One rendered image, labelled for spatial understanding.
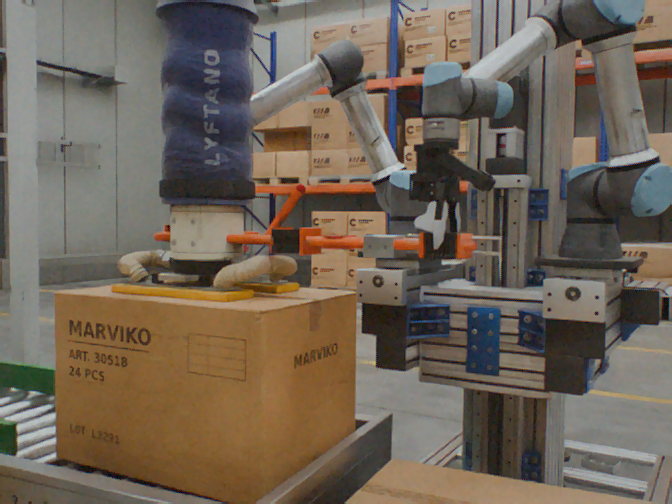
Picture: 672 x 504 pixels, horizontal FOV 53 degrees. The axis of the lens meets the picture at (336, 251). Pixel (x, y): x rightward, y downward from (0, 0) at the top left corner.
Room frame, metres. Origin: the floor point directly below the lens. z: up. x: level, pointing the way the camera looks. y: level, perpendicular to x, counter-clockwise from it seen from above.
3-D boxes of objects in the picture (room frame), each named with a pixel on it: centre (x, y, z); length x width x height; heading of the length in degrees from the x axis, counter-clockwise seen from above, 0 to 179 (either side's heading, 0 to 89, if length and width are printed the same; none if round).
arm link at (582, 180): (1.70, -0.64, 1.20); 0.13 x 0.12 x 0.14; 26
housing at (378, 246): (1.40, -0.10, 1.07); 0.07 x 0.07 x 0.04; 61
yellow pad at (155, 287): (1.54, 0.36, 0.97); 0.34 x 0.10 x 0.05; 61
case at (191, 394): (1.62, 0.31, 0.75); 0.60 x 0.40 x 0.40; 61
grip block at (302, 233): (1.50, 0.09, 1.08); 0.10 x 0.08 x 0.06; 151
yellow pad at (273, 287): (1.71, 0.26, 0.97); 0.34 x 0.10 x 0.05; 61
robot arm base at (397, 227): (1.96, -0.21, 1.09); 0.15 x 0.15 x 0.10
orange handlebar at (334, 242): (1.64, 0.08, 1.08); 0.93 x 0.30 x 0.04; 61
